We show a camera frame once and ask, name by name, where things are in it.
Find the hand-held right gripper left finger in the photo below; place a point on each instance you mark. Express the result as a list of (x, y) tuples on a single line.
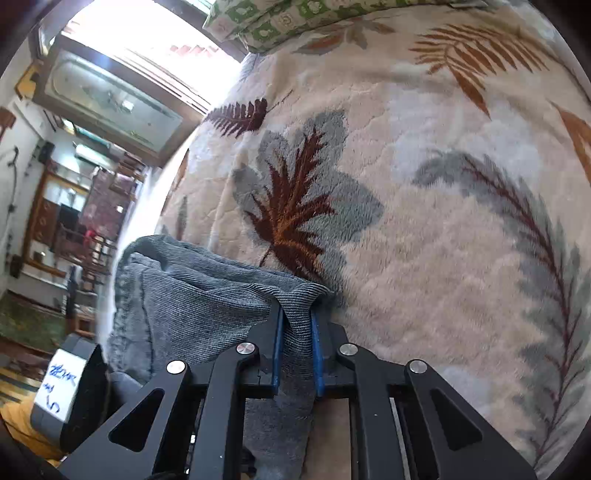
[(276, 355)]

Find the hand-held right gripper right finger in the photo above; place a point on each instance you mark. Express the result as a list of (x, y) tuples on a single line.
[(316, 360)]

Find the grey denim pants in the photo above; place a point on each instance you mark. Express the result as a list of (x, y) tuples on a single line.
[(194, 314)]

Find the green floor mat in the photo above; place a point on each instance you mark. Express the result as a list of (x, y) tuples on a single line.
[(27, 323)]

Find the leaf print fleece blanket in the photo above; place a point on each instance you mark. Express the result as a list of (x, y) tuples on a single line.
[(415, 230)]

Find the wooden cabinet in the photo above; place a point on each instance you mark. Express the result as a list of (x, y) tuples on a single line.
[(46, 217)]

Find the wooden door with frosted glass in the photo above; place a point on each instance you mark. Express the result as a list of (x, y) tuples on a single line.
[(115, 101)]

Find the green checked folded blanket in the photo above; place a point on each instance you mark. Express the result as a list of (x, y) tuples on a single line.
[(277, 23)]

